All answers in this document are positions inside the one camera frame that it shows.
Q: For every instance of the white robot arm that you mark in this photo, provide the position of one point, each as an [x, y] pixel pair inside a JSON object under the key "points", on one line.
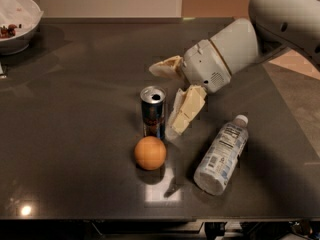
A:
{"points": [[273, 26]]}

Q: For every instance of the white bowl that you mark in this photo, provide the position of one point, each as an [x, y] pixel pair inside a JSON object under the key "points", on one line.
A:
{"points": [[26, 16]]}

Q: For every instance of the dark red food bits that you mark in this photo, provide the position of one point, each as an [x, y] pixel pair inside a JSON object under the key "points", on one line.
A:
{"points": [[8, 31]]}

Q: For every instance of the orange fruit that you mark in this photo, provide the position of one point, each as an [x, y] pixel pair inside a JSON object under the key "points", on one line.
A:
{"points": [[150, 153]]}

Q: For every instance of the redbull can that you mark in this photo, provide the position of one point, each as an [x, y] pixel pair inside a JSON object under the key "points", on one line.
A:
{"points": [[153, 111]]}

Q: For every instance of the clear plastic water bottle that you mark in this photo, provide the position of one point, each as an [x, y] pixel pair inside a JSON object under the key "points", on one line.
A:
{"points": [[216, 168]]}

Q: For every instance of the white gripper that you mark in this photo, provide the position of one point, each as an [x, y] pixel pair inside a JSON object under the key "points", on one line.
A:
{"points": [[205, 65]]}

